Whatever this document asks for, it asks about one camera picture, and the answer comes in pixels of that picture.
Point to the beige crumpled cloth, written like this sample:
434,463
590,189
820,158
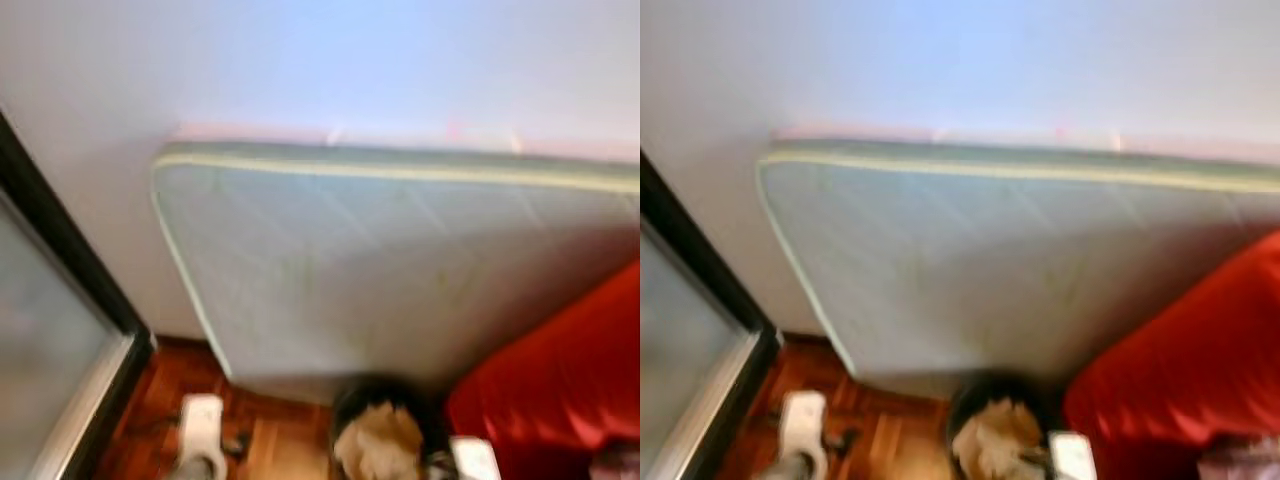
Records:
992,442
380,445

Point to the black round basket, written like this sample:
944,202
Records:
1000,385
380,390

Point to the frosted glass sliding door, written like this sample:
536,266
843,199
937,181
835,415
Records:
40,340
680,360

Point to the green white quilted mattress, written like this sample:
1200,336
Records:
380,260
1000,260

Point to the red sofa cover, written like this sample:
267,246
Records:
560,380
1180,370

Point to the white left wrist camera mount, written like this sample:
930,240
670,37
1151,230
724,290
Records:
200,420
803,415

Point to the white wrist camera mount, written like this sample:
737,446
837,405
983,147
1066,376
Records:
200,420
803,415
475,460
1072,458

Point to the black door frame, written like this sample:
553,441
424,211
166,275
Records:
60,230
700,260

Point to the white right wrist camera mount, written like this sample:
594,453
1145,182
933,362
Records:
475,460
1072,458

